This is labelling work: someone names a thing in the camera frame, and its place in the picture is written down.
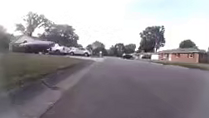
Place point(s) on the pale concrete driveway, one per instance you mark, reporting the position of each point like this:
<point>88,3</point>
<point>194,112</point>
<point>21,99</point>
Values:
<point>89,58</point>

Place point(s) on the row of trees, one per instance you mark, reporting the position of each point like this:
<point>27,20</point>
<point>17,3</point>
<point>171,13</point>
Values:
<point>119,49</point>

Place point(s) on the dark car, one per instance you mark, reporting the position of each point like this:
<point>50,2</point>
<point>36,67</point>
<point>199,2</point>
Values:
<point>127,56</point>

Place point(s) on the silver car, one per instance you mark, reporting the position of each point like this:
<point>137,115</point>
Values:
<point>80,51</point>

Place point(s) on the grey asphalt road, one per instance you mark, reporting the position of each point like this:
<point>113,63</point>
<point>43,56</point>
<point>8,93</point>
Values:
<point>138,86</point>

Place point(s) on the white car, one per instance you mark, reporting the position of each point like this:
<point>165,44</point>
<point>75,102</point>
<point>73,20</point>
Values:
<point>59,49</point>

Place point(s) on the broad dark tree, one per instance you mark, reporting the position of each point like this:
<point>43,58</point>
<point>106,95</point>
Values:
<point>61,35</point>

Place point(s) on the tall dark tree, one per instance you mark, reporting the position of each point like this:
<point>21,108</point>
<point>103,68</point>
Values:
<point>152,38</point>

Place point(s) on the dark covered vehicle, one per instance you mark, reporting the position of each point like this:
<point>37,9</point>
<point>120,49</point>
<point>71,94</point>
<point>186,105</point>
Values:
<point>38,46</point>

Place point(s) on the concrete kerb gutter strip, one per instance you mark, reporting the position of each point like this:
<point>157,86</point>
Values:
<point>44,96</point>

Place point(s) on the red brick house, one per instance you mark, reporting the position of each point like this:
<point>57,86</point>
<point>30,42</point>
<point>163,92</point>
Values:
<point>184,56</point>

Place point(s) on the bare-limbed tall tree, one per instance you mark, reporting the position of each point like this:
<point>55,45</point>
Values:
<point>33,22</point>

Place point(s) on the grass lawn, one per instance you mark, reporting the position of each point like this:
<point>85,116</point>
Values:
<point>22,67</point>

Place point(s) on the round tree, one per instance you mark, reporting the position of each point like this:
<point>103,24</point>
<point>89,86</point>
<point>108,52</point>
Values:
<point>188,44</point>

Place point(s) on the pale house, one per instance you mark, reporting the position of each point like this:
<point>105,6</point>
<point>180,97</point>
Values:
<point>21,40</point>

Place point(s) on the grass verge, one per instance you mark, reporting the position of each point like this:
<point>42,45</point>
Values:
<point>192,65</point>

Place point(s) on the blurred dark bush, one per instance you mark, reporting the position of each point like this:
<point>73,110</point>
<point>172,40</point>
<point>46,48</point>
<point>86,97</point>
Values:
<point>0,38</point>

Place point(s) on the short post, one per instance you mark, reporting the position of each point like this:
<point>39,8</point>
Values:
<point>100,54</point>

